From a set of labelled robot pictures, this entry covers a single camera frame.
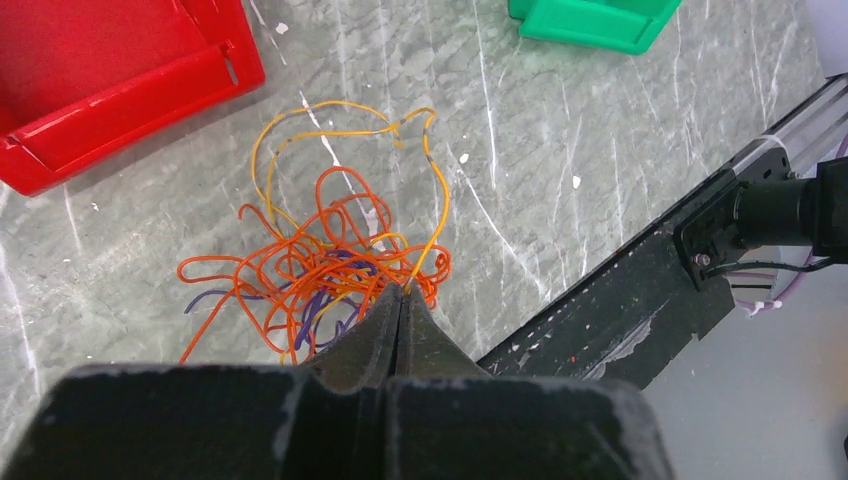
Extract yellow wire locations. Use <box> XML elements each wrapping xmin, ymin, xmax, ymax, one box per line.
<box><xmin>251</xmin><ymin>100</ymin><xmax>452</xmax><ymax>296</ymax></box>

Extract orange yellow purple wires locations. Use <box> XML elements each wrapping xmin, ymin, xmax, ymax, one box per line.
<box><xmin>177</xmin><ymin>165</ymin><xmax>453</xmax><ymax>367</ymax></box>

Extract green plastic bin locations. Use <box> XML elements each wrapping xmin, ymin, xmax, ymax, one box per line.
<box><xmin>508</xmin><ymin>0</ymin><xmax>681</xmax><ymax>55</ymax></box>

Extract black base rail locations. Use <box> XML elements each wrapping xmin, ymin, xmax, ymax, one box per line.
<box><xmin>478</xmin><ymin>147</ymin><xmax>791</xmax><ymax>387</ymax></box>

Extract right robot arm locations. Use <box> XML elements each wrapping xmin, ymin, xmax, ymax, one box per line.
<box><xmin>674</xmin><ymin>149</ymin><xmax>847</xmax><ymax>291</ymax></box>

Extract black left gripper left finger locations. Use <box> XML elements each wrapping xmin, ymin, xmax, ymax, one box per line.
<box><xmin>2</xmin><ymin>285</ymin><xmax>402</xmax><ymax>479</ymax></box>

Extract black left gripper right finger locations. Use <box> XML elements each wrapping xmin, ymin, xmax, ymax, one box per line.
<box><xmin>384</xmin><ymin>290</ymin><xmax>675</xmax><ymax>479</ymax></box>

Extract red plastic bin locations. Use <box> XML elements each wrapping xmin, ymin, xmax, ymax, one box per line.
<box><xmin>1</xmin><ymin>1</ymin><xmax>265</xmax><ymax>196</ymax></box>

